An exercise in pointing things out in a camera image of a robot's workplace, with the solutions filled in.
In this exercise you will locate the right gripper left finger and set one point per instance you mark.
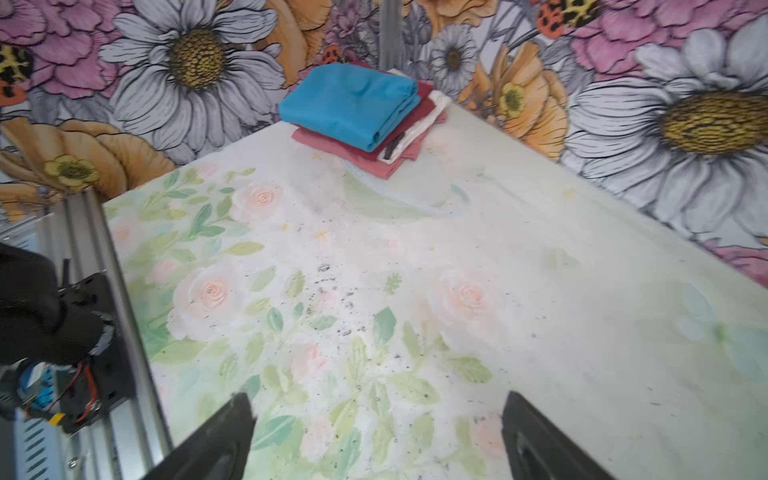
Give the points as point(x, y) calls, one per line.
point(218, 449)

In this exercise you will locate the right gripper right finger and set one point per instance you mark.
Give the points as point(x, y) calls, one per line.
point(537, 449)

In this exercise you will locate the blue t-shirt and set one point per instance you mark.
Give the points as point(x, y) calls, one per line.
point(318, 103)

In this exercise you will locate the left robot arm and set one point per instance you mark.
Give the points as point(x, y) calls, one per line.
point(49, 323)

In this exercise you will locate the pink folded t-shirt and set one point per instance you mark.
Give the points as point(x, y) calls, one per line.
point(367, 162)

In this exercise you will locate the white folded t-shirt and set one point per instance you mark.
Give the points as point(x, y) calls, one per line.
point(407, 145)

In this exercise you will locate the dark red folded t-shirt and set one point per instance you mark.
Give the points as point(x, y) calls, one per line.
point(414, 114)

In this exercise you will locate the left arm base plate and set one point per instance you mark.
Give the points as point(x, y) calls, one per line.
point(87, 391)

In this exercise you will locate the white slotted cable duct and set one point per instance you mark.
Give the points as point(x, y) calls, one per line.
point(35, 453)

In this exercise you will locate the aluminium front rail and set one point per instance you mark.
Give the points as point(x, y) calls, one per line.
point(132, 438)

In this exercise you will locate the left aluminium corner post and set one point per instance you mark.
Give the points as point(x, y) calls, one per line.
point(390, 34)

